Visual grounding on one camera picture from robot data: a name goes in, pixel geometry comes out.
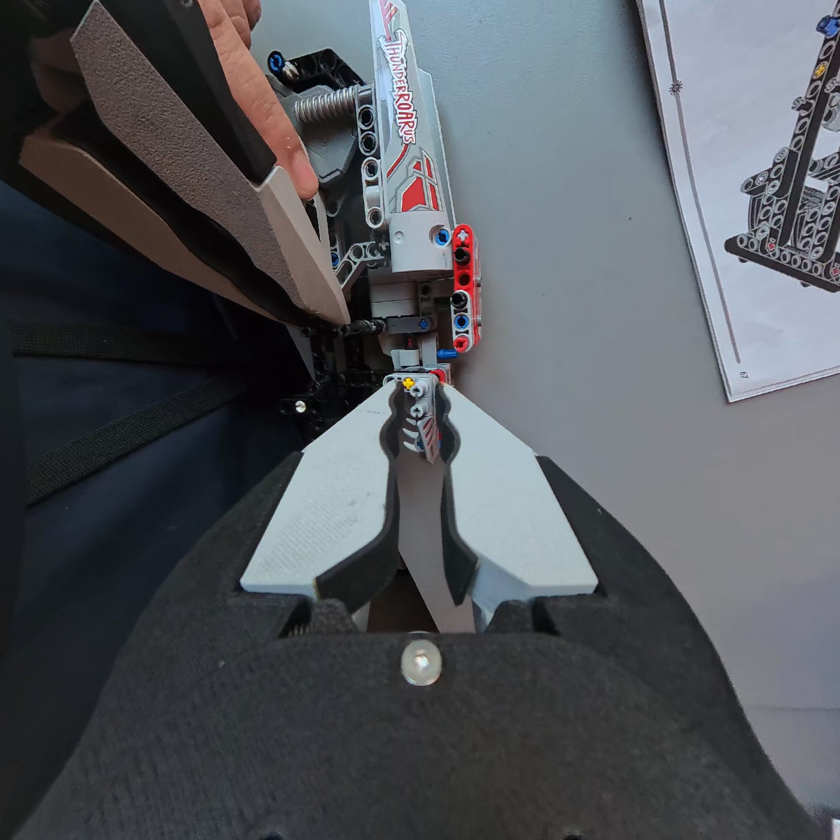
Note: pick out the person's left hand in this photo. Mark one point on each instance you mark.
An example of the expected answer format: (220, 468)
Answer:
(249, 85)

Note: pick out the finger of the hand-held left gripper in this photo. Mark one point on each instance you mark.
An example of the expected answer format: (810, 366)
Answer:
(131, 213)
(164, 131)

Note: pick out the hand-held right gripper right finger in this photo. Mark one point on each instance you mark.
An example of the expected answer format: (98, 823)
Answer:
(518, 512)

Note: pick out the large lego vehicle model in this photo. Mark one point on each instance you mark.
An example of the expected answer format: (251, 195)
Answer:
(413, 184)

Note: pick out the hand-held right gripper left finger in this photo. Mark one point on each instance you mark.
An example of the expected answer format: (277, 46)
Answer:
(315, 512)

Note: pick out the lego instruction booklet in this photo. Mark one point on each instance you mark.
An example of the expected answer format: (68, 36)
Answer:
(722, 197)

